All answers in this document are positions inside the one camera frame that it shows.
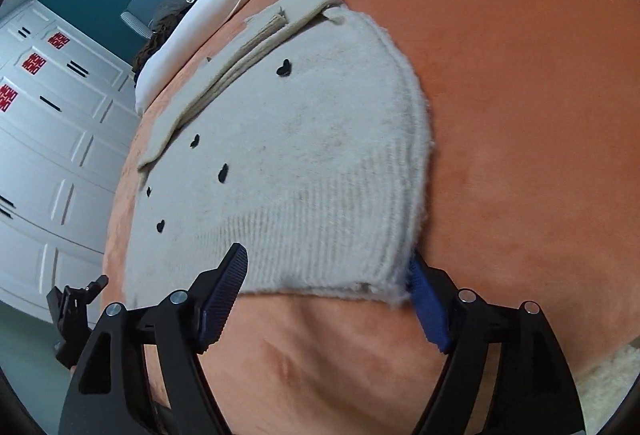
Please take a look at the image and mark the beige knitted sweater black hearts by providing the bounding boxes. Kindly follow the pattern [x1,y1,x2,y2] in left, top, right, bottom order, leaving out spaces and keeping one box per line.
[122,0,435,311]

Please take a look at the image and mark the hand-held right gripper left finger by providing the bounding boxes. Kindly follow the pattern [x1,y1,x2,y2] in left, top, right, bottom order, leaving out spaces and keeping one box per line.
[59,243,249,435]

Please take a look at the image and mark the white fluffy rug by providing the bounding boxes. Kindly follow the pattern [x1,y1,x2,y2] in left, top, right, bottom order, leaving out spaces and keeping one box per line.
[575,342,640,435]

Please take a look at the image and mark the grey cloth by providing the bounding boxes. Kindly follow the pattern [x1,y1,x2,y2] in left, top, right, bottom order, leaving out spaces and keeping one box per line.
[150,0,202,34]

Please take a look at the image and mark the white panelled wardrobe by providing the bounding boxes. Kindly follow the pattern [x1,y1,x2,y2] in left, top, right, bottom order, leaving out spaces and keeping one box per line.
[0,0,144,331]

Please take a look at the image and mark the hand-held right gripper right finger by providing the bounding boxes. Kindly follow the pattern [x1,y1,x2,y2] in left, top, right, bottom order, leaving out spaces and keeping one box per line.
[406,255,587,435]

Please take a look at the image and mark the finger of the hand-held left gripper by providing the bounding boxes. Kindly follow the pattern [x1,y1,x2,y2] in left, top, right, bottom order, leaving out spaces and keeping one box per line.
[46,274,110,370]

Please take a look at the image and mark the dark fuzzy cloth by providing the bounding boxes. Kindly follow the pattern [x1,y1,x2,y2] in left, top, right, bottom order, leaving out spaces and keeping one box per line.
[131,14,195,72]

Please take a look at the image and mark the orange velvet blanket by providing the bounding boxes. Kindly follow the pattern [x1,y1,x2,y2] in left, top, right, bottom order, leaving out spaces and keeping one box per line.
[102,0,640,435]

